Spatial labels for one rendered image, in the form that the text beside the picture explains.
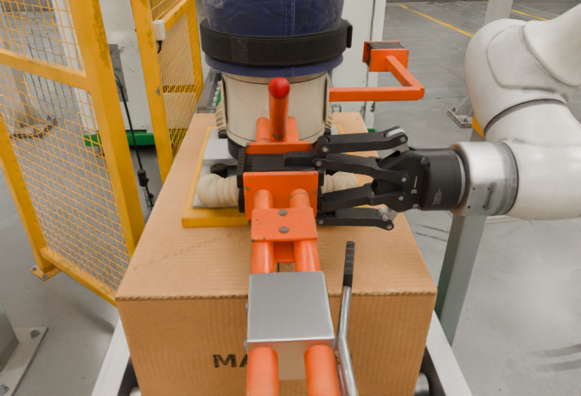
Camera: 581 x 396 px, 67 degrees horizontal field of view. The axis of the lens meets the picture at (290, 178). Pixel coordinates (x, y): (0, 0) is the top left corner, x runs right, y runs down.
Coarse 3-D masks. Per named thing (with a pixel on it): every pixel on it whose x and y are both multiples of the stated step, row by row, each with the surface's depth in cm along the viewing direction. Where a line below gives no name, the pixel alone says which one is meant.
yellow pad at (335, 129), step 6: (336, 126) 94; (324, 132) 84; (330, 132) 84; (336, 132) 90; (342, 132) 91; (324, 174) 75; (330, 174) 72; (354, 174) 76; (360, 180) 74; (360, 186) 72
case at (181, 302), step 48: (192, 144) 90; (144, 240) 63; (192, 240) 63; (240, 240) 63; (336, 240) 63; (384, 240) 63; (144, 288) 55; (192, 288) 55; (240, 288) 55; (336, 288) 55; (384, 288) 55; (432, 288) 55; (144, 336) 57; (192, 336) 57; (240, 336) 57; (384, 336) 58; (144, 384) 62; (192, 384) 62; (240, 384) 62; (288, 384) 63; (384, 384) 63
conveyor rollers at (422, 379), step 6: (216, 90) 248; (216, 96) 240; (420, 378) 88; (426, 378) 89; (420, 384) 88; (426, 384) 88; (132, 390) 86; (138, 390) 86; (420, 390) 87; (426, 390) 87
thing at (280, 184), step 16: (256, 144) 54; (272, 144) 54; (288, 144) 54; (304, 144) 54; (240, 160) 51; (240, 176) 48; (256, 176) 47; (272, 176) 48; (288, 176) 48; (304, 176) 48; (320, 176) 49; (240, 192) 51; (272, 192) 49; (288, 192) 49; (320, 192) 51; (240, 208) 50; (320, 208) 51
